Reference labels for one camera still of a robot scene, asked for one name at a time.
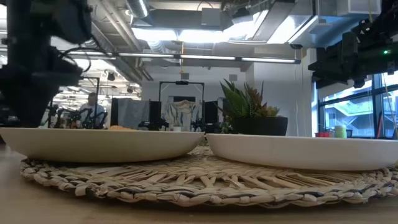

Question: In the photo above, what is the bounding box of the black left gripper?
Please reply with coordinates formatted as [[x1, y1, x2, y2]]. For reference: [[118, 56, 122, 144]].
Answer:
[[0, 46, 84, 128]]

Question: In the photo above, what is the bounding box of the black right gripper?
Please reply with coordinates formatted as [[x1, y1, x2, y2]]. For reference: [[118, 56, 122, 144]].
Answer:
[[307, 30, 368, 90]]

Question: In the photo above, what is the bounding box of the person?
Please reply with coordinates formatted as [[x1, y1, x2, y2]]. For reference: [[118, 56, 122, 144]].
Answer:
[[76, 91, 108, 129]]

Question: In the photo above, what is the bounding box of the green cup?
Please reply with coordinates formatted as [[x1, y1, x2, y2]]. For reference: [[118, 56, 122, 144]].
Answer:
[[334, 125, 348, 139]]

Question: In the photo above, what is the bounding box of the pale green round plate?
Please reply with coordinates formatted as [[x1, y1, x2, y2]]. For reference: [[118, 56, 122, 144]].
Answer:
[[0, 127, 205, 164]]

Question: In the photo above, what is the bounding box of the small orange donut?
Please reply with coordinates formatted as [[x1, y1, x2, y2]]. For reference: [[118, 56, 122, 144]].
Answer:
[[108, 124, 137, 131]]

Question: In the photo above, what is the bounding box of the black plant pot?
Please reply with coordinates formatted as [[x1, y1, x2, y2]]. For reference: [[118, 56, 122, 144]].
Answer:
[[231, 116, 289, 136]]

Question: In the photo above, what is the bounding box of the white round plate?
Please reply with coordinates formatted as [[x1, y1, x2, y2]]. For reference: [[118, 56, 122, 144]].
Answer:
[[205, 133, 398, 171]]

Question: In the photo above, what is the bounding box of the grey cloth panel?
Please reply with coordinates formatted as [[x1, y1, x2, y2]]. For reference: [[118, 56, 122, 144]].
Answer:
[[117, 98, 150, 131]]

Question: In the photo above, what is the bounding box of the green succulent plant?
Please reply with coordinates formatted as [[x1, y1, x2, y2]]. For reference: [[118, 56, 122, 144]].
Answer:
[[217, 78, 280, 119]]

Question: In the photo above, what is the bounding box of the long ceiling light strip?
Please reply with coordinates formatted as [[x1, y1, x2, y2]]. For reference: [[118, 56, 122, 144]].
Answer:
[[62, 50, 302, 65]]

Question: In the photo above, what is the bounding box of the pale patterned cloth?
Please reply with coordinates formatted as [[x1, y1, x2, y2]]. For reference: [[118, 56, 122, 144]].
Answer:
[[163, 99, 200, 131]]

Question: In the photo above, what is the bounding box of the round woven straw placemat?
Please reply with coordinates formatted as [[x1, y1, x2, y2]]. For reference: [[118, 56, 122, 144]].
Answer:
[[20, 145, 398, 208]]

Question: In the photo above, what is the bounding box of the black background rig frame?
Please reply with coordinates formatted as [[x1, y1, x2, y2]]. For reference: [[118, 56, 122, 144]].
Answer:
[[159, 80, 205, 131], [79, 76, 101, 108]]

